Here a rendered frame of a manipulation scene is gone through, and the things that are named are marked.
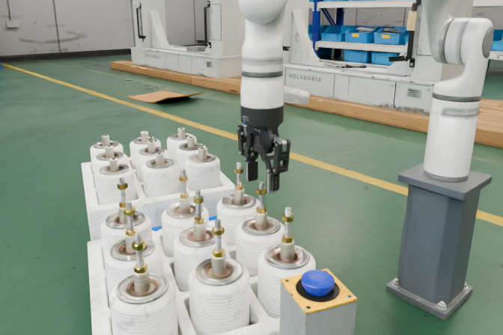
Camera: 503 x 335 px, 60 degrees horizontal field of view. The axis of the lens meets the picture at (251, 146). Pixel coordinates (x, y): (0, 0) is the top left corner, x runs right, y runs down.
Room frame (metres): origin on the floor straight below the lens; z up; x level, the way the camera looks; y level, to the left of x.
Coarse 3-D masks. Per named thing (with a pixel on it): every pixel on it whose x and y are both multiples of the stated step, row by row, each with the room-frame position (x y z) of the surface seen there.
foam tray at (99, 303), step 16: (96, 240) 0.82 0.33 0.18; (160, 240) 0.84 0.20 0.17; (96, 256) 0.75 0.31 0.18; (96, 272) 0.70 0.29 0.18; (96, 288) 0.65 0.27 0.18; (176, 288) 0.65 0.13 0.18; (256, 288) 0.67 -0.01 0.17; (96, 304) 0.61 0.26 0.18; (256, 304) 0.61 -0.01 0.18; (96, 320) 0.57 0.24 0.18; (256, 320) 0.58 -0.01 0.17; (272, 320) 0.57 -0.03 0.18
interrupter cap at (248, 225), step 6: (246, 222) 0.76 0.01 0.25; (252, 222) 0.76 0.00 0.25; (270, 222) 0.76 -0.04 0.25; (276, 222) 0.76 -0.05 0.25; (246, 228) 0.73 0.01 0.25; (252, 228) 0.73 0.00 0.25; (270, 228) 0.73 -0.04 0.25; (276, 228) 0.73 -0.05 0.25; (252, 234) 0.71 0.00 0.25; (258, 234) 0.71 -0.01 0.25; (264, 234) 0.71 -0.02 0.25; (270, 234) 0.71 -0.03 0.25
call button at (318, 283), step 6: (312, 270) 0.48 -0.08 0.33; (318, 270) 0.48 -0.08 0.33; (306, 276) 0.46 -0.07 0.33; (312, 276) 0.46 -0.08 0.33; (318, 276) 0.46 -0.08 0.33; (324, 276) 0.46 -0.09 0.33; (330, 276) 0.46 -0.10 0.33; (306, 282) 0.45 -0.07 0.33; (312, 282) 0.45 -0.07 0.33; (318, 282) 0.45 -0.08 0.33; (324, 282) 0.45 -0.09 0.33; (330, 282) 0.45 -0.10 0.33; (306, 288) 0.45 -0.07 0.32; (312, 288) 0.44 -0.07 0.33; (318, 288) 0.44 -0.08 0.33; (324, 288) 0.44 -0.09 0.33; (330, 288) 0.44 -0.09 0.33; (312, 294) 0.45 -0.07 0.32; (318, 294) 0.44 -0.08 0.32; (324, 294) 0.45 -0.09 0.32
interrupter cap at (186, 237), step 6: (192, 228) 0.73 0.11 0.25; (210, 228) 0.73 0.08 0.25; (180, 234) 0.71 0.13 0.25; (186, 234) 0.71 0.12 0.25; (192, 234) 0.71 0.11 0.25; (210, 234) 0.71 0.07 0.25; (180, 240) 0.68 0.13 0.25; (186, 240) 0.69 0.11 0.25; (192, 240) 0.69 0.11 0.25; (198, 240) 0.69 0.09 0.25; (204, 240) 0.69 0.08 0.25; (210, 240) 0.69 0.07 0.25; (186, 246) 0.67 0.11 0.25; (192, 246) 0.67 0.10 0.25; (198, 246) 0.67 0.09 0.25; (204, 246) 0.67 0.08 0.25
